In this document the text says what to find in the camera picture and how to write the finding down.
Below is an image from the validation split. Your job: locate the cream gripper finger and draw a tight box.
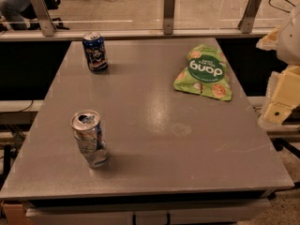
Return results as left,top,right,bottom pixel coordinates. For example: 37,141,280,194
260,65,300,125

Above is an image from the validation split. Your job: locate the blue pepsi can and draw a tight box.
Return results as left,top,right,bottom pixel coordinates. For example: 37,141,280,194
82,32,108,73

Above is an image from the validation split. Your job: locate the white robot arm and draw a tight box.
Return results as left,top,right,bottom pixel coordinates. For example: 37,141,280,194
256,4,300,125

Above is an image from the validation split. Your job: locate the crushed silver soda can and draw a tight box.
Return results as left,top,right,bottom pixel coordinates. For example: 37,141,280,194
70,110,109,169

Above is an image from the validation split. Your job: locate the green dang snack bag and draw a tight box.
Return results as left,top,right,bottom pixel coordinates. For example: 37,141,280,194
173,44,233,101

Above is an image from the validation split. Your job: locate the seated person in jeans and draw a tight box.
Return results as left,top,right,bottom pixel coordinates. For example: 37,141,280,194
0,0,31,30

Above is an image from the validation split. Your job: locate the cardboard box corner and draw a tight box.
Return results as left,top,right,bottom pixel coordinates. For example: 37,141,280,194
2,202,35,225

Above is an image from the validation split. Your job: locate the right metal bracket post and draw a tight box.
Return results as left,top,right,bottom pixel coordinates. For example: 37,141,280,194
238,0,262,34

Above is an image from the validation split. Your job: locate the metal bracket post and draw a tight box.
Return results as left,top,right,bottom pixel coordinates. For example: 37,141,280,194
163,0,175,35
238,0,262,34
30,0,55,37

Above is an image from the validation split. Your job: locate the middle metal bracket post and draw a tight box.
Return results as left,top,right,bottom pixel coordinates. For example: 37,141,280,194
163,0,175,35

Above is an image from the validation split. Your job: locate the metal rail beam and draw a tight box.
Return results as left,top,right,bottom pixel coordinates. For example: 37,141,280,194
0,28,272,41

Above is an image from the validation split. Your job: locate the left metal bracket post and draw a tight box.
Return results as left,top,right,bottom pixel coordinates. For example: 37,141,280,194
30,0,55,37

